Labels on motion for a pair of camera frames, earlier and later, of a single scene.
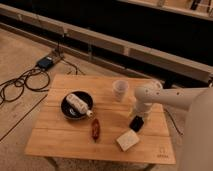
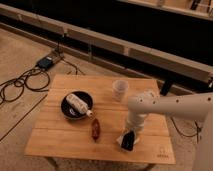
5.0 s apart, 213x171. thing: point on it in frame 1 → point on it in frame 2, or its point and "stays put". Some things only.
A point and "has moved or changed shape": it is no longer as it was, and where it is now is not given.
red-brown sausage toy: x=95 y=129 stays put
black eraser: x=136 y=123 has moved or changed shape
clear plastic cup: x=120 y=87 stays put
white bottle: x=79 y=104 stays put
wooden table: x=87 y=118 stays put
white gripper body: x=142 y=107 → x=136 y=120
